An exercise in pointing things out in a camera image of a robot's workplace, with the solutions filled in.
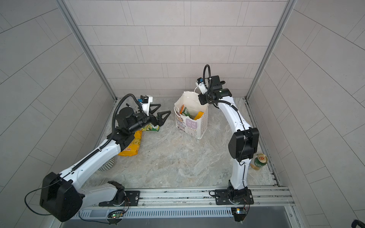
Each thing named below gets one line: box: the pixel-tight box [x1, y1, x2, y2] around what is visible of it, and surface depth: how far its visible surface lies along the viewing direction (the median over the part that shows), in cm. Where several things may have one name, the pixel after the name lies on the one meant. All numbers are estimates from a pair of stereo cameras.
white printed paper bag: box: [173, 91, 209, 140], surface depth 88 cm
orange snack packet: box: [193, 111, 204, 121], surface depth 93 cm
